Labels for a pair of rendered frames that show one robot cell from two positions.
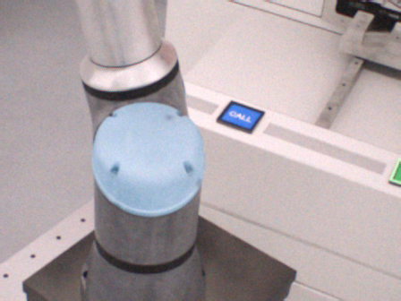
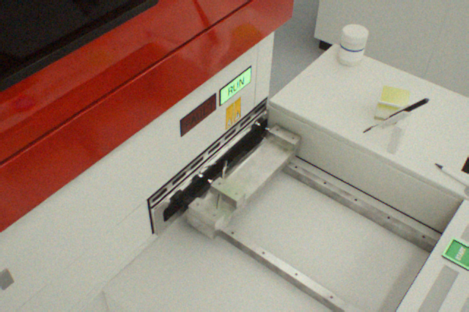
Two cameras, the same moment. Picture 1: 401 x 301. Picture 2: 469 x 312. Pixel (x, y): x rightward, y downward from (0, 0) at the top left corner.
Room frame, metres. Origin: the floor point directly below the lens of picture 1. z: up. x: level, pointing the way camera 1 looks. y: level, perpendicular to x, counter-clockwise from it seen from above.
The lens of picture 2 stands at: (1.12, 0.41, 1.84)
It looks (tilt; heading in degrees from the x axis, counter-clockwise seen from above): 46 degrees down; 286
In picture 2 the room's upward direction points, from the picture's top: 2 degrees clockwise
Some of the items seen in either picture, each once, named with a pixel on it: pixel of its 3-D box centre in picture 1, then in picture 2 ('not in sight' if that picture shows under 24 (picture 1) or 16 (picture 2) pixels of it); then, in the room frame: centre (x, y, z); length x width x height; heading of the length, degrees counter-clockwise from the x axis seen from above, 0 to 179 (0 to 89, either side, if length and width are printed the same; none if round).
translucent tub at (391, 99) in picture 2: not in sight; (392, 105); (1.02, -0.68, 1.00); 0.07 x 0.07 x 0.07; 88
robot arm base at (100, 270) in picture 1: (144, 259); not in sight; (0.64, 0.05, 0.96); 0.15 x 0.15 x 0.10
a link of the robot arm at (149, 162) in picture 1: (147, 178); not in sight; (0.65, 0.05, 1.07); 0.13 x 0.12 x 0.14; 11
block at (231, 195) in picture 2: (398, 38); (227, 192); (1.35, -0.36, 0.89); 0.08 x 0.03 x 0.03; 159
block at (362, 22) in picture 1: (360, 26); (206, 213); (1.38, -0.29, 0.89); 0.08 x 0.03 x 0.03; 159
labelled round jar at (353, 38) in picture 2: not in sight; (352, 45); (1.15, -0.90, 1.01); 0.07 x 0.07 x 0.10
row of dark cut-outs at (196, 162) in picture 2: not in sight; (213, 148); (1.41, -0.43, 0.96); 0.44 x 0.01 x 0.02; 69
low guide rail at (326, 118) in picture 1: (335, 103); (278, 266); (1.19, -0.24, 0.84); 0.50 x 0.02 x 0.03; 159
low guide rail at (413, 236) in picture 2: not in sight; (338, 195); (1.09, -0.49, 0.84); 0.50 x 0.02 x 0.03; 159
